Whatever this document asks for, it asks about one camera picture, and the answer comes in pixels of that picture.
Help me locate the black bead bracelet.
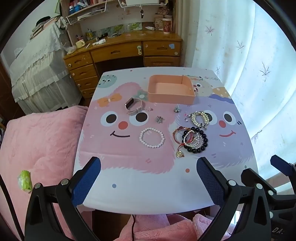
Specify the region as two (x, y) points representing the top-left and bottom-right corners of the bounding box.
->
(181, 126), (209, 154)

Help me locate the red string charm bracelet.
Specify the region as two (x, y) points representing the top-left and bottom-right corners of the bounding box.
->
(172, 126), (194, 159)

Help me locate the white pearl bracelet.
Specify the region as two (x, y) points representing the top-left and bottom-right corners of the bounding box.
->
(138, 127), (166, 149)

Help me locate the gold leaf bracelet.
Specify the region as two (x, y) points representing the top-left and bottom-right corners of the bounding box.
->
(190, 111), (211, 130)

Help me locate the pink strap smart watch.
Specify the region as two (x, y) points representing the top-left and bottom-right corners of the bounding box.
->
(125, 97), (143, 115)

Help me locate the green tissue packet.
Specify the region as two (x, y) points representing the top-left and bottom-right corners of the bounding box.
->
(18, 170), (33, 193)

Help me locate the cartoon printed table cloth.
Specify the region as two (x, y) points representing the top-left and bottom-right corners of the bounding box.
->
(74, 67), (257, 214)

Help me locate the teal flower earring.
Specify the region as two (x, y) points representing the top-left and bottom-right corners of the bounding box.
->
(174, 106), (181, 113)

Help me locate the grey flower brooch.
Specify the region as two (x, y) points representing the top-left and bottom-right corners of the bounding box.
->
(156, 116), (164, 123)

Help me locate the peach plastic tray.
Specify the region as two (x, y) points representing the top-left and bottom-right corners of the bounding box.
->
(147, 75), (195, 105)

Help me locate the white lace covered furniture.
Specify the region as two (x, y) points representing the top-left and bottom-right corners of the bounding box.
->
(9, 23), (82, 114)

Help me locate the wooden desk with drawers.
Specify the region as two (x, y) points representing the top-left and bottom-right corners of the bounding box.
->
(64, 31), (182, 106)

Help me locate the white floral curtain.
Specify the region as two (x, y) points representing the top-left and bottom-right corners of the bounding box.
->
(175, 1), (295, 187)

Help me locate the yellow cheese shaped mug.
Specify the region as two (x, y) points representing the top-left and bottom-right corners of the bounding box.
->
(75, 39), (85, 49)

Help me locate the red patterned cup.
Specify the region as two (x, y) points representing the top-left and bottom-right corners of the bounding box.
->
(163, 18), (173, 34)

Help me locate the white wire shelf rack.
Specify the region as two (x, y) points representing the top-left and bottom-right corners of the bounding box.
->
(65, 1), (108, 25)

